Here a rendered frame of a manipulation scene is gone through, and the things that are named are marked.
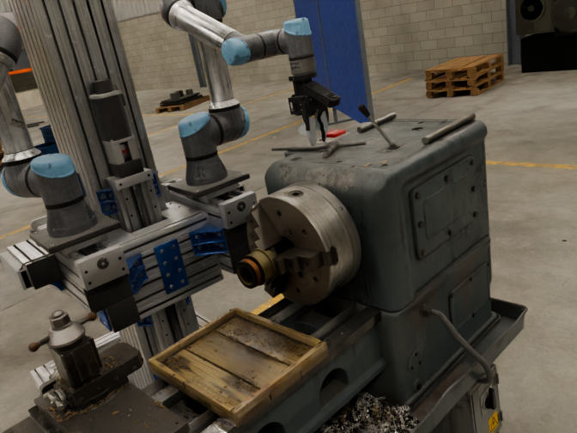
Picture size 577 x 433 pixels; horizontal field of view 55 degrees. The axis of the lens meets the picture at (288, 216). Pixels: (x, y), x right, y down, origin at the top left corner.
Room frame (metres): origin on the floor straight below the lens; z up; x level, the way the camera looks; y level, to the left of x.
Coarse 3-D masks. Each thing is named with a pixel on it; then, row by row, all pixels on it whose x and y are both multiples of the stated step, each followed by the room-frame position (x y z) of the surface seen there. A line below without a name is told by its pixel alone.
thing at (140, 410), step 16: (48, 384) 1.11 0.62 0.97; (128, 384) 1.04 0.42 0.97; (48, 400) 1.05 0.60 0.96; (112, 400) 0.99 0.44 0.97; (128, 400) 0.98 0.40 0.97; (144, 400) 0.97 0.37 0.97; (48, 416) 1.00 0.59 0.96; (64, 416) 0.97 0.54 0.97; (80, 416) 0.96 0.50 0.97; (96, 416) 0.95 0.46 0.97; (112, 416) 0.94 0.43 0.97; (144, 416) 0.92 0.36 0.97; (160, 416) 0.91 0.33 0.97; (176, 416) 0.90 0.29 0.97; (64, 432) 0.93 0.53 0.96; (80, 432) 0.91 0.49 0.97; (96, 432) 0.90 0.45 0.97; (112, 432) 0.89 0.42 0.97; (128, 432) 0.88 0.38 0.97; (144, 432) 0.87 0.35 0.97; (160, 432) 0.86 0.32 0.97; (176, 432) 0.86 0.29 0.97
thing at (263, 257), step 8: (256, 248) 1.30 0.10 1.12; (248, 256) 1.27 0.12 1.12; (256, 256) 1.26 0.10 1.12; (264, 256) 1.27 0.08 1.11; (272, 256) 1.28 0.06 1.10; (240, 264) 1.25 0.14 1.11; (248, 264) 1.24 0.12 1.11; (256, 264) 1.25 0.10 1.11; (264, 264) 1.25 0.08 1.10; (272, 264) 1.25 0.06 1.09; (240, 272) 1.27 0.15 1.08; (248, 272) 1.28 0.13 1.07; (256, 272) 1.23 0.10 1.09; (264, 272) 1.24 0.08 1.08; (272, 272) 1.25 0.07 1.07; (240, 280) 1.27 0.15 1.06; (248, 280) 1.26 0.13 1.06; (256, 280) 1.22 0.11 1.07; (264, 280) 1.24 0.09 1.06; (272, 280) 1.27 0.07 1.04; (248, 288) 1.25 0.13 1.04
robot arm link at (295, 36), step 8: (288, 24) 1.63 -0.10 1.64; (296, 24) 1.62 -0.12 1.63; (304, 24) 1.63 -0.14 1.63; (280, 32) 1.68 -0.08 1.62; (288, 32) 1.63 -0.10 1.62; (296, 32) 1.62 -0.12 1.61; (304, 32) 1.63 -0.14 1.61; (280, 40) 1.67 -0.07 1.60; (288, 40) 1.64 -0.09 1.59; (296, 40) 1.62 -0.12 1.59; (304, 40) 1.63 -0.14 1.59; (288, 48) 1.64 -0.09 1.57; (296, 48) 1.63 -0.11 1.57; (304, 48) 1.62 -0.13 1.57; (312, 48) 1.64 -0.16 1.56; (288, 56) 1.65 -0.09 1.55; (296, 56) 1.63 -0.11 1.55; (304, 56) 1.62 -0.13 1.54; (312, 56) 1.64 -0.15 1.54
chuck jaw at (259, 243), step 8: (256, 208) 1.41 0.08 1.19; (248, 216) 1.37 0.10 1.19; (256, 216) 1.36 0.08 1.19; (264, 216) 1.37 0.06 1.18; (256, 224) 1.35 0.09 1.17; (264, 224) 1.35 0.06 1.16; (272, 224) 1.36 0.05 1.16; (256, 232) 1.33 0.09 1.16; (264, 232) 1.34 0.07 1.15; (272, 232) 1.35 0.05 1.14; (256, 240) 1.33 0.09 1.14; (264, 240) 1.32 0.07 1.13; (272, 240) 1.33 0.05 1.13; (280, 240) 1.34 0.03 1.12; (264, 248) 1.30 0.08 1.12
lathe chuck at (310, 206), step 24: (288, 192) 1.36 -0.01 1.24; (312, 192) 1.35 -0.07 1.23; (288, 216) 1.31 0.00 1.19; (312, 216) 1.27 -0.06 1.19; (336, 216) 1.30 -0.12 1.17; (288, 240) 1.42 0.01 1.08; (312, 240) 1.26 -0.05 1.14; (336, 240) 1.26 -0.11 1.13; (336, 264) 1.25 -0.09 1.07; (288, 288) 1.36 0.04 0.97; (312, 288) 1.29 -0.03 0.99
